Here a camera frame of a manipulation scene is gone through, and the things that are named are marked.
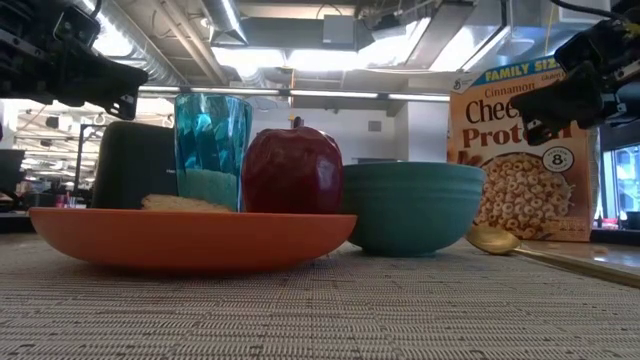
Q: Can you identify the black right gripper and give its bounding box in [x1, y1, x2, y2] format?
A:
[509, 59, 640, 147]

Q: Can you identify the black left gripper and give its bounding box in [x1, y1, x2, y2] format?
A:
[0, 24, 150, 121]

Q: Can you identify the Cheerios cereal box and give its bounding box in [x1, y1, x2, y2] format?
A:
[446, 55, 595, 243]

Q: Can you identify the blue faceted tumbler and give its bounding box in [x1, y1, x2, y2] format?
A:
[173, 92, 254, 213]

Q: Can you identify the toast slice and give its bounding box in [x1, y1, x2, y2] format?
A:
[140, 193, 232, 213]

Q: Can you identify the gold spoon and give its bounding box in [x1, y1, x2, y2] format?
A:
[465, 224, 640, 290]

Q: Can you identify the orange plate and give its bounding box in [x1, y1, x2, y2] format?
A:
[28, 206, 358, 274]

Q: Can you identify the teal bowl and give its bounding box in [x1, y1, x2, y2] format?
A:
[342, 161, 487, 257]

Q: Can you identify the red apple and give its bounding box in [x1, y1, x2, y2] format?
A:
[241, 116, 345, 215]

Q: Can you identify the black toaster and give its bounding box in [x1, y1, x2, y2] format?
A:
[91, 120, 179, 210]

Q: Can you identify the dark background monitor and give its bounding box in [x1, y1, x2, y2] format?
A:
[0, 148, 26, 191]

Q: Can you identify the black side counter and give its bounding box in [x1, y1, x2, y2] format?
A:
[592, 227, 640, 246]

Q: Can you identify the dark background desk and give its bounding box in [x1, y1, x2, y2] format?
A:
[0, 209, 36, 234]

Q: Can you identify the suspended linear ceiling light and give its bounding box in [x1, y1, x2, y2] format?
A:
[137, 84, 451, 103]

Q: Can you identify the grey ceiling box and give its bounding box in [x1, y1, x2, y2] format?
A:
[322, 14, 359, 47]

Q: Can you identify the grey woven placemat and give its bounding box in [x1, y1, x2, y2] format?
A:
[0, 232, 640, 360]

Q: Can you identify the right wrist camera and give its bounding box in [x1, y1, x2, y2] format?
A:
[553, 19, 619, 71]

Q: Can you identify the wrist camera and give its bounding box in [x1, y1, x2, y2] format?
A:
[52, 4, 101, 49]
[553, 19, 619, 71]

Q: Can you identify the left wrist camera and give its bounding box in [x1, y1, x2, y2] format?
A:
[52, 4, 101, 49]

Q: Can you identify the large silver spiral duct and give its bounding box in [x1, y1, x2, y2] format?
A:
[97, 0, 234, 136]

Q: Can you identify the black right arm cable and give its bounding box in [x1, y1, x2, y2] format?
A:
[549, 0, 626, 21]

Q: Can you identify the small silver duct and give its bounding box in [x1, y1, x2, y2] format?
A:
[202, 0, 250, 47]

